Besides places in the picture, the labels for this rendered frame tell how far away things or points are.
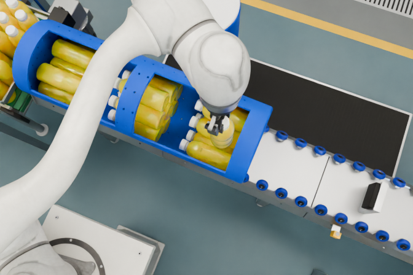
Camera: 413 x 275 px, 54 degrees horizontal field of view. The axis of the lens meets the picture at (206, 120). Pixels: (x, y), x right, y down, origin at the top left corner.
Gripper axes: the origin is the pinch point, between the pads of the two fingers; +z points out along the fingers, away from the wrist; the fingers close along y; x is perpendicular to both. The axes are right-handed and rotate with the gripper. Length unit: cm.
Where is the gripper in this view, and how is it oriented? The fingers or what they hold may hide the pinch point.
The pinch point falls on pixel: (220, 119)
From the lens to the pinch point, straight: 103.2
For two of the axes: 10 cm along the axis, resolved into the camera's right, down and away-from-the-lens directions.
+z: 0.4, 2.6, 9.7
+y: 3.9, -8.9, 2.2
